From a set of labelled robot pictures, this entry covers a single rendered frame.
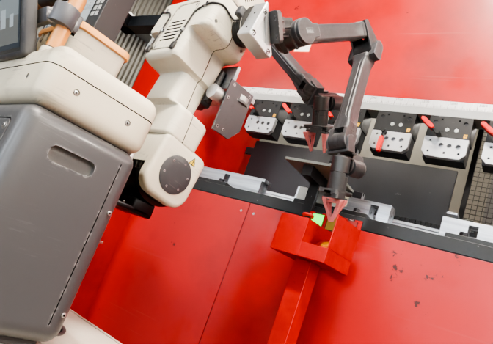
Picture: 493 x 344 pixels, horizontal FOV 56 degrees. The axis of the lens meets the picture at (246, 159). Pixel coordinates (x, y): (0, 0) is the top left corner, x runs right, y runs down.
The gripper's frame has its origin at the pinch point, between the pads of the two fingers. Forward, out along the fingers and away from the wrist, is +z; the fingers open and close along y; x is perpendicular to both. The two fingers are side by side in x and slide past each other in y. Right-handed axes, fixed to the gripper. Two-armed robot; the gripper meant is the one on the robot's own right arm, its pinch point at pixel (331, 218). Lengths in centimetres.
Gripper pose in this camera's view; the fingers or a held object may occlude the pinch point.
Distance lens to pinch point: 147.1
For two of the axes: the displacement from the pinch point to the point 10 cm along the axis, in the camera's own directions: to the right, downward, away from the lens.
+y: 6.4, 1.7, 7.5
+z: -1.9, 9.8, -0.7
